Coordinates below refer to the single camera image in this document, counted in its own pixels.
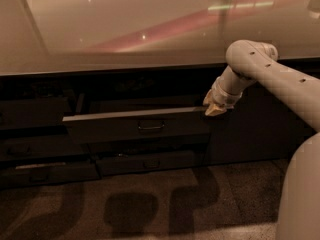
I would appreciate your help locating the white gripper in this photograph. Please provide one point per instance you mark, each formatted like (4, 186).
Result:
(222, 96)

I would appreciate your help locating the dark drawer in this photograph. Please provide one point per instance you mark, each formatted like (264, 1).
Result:
(48, 175)
(29, 113)
(135, 148)
(138, 119)
(39, 147)
(149, 162)

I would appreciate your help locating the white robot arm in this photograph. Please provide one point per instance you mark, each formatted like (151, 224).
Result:
(249, 62)

